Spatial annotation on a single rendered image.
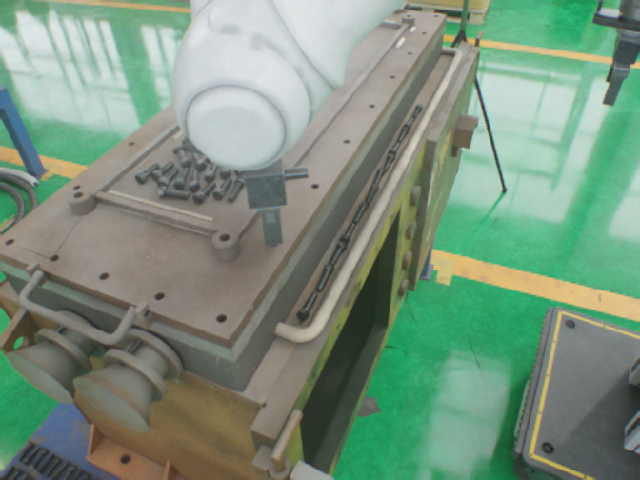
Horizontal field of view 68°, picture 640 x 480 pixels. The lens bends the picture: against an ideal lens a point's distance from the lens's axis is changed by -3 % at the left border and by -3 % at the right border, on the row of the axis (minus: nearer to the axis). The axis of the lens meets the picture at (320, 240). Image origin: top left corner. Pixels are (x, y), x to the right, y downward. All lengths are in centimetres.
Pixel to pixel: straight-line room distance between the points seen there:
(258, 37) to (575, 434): 169
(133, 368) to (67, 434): 83
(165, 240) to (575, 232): 259
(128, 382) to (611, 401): 164
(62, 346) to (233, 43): 59
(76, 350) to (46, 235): 19
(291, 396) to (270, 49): 51
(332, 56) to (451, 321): 210
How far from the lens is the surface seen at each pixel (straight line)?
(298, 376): 75
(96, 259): 80
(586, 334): 213
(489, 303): 253
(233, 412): 81
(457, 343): 234
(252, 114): 34
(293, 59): 37
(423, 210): 138
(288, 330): 77
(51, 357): 83
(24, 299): 79
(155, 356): 74
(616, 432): 193
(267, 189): 59
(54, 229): 89
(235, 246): 72
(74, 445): 151
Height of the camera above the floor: 187
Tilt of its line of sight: 43 degrees down
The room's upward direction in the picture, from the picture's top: 2 degrees counter-clockwise
